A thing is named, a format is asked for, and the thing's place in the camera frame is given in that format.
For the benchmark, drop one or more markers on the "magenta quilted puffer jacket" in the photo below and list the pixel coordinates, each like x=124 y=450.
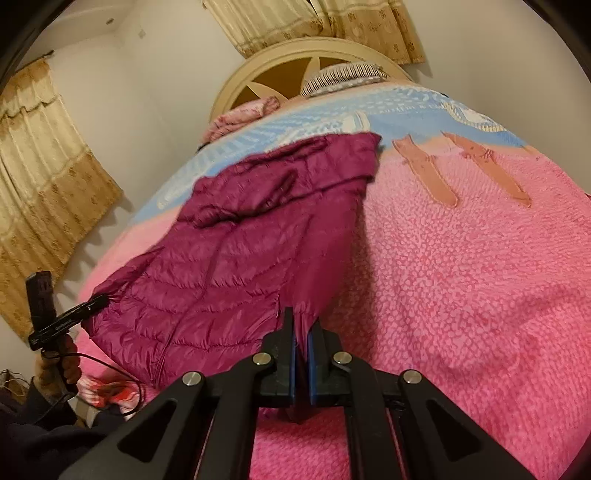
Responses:
x=254 y=230

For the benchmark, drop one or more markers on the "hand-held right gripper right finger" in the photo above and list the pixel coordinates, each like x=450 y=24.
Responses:
x=314 y=374

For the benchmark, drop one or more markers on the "bed with pink blue sheet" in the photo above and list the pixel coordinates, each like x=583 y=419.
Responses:
x=461 y=277

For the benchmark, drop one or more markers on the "person's left forearm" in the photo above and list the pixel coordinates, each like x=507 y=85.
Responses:
x=37 y=438

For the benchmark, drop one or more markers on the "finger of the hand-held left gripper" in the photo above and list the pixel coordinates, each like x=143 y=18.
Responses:
x=94 y=307

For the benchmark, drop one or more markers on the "cream wooden headboard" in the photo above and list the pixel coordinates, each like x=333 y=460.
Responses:
x=277 y=78

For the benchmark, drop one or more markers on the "red and white bag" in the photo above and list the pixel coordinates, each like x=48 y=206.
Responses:
x=111 y=392

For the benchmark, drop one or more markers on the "pink floral folded quilt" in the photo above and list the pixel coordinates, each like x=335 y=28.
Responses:
x=240 y=115

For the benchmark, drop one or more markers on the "beige floral curtain panel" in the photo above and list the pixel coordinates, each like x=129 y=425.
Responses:
x=263 y=23
x=374 y=27

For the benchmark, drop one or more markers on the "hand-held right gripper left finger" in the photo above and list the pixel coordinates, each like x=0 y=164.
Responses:
x=294 y=374

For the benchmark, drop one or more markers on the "wide beige floral curtain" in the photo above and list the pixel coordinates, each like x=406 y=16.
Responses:
x=46 y=184

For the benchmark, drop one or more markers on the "striped pillow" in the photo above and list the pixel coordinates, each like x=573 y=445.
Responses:
x=341 y=78

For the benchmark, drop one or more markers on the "person's left hand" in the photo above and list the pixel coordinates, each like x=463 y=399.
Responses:
x=71 y=364

